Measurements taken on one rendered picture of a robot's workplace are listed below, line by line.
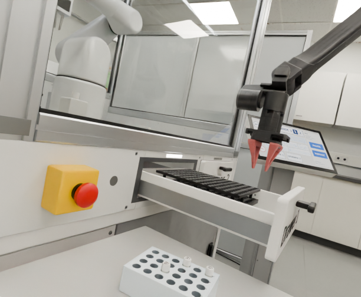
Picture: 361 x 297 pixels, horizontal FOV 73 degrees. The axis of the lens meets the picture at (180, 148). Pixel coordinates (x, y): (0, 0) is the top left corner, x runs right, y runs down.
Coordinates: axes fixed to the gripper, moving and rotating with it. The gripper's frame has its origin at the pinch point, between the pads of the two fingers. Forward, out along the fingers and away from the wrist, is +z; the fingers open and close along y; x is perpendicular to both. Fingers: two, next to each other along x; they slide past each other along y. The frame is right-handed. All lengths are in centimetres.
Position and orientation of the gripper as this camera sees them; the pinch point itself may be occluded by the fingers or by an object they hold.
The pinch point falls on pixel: (259, 166)
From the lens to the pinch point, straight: 68.0
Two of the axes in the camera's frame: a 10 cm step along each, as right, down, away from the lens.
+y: 8.1, 2.0, -5.5
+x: 5.4, 1.1, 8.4
